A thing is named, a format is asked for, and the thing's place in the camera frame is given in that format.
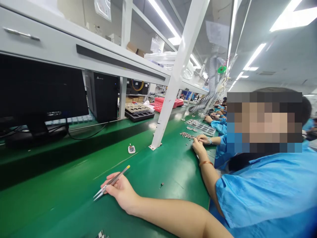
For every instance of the beige moulded tray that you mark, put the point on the beige moulded tray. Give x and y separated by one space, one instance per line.
136 107

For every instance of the green tape roll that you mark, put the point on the green tape roll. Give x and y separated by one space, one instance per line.
221 70

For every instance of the small white circuit device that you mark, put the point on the small white circuit device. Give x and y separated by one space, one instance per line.
131 149

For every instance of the translucent blister tray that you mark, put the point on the translucent blister tray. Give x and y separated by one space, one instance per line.
74 120

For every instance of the stack of red trays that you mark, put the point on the stack of red trays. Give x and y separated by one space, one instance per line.
162 103

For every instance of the black and white checkered item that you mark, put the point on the black and white checkered item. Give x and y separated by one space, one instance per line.
102 234

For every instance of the white slanted support post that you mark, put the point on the white slanted support post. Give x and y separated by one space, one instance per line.
173 81

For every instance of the ceiling light panel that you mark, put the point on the ceiling light panel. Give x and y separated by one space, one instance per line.
293 16

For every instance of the person's right hand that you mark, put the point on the person's right hand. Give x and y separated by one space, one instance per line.
122 192

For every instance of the white workbench shelf frame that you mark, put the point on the white workbench shelf frame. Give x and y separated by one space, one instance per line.
62 37

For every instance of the clear compartment parts tray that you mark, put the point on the clear compartment parts tray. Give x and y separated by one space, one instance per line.
201 127

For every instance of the grey tweezers with white tips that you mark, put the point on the grey tweezers with white tips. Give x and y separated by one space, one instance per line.
124 171

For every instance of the small dark part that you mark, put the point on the small dark part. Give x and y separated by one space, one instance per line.
162 185

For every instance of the black moulded tray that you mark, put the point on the black moulded tray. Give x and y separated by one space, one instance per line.
140 116

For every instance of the pile of small metal parts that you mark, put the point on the pile of small metal parts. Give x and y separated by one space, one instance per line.
187 135

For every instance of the black computer monitor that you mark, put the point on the black computer monitor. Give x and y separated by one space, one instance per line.
42 89

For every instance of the hanging paper sheet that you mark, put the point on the hanging paper sheet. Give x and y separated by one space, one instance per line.
217 33

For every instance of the black computer tower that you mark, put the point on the black computer tower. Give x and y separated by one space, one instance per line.
104 96

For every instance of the cardboard boxes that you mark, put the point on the cardboard boxes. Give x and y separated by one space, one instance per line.
135 49

